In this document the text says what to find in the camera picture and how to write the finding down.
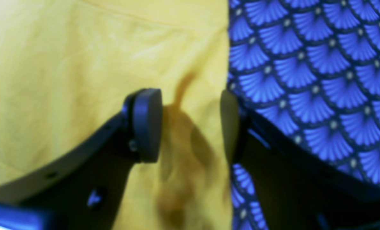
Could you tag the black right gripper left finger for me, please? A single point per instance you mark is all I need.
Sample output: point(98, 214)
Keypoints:
point(83, 189)

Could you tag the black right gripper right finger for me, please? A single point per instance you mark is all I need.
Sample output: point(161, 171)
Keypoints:
point(282, 186)

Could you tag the yellow T-shirt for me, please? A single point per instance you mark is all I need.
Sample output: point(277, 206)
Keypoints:
point(66, 67)

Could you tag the blue fan-patterned tablecloth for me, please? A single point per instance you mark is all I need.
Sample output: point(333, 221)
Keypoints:
point(312, 68)

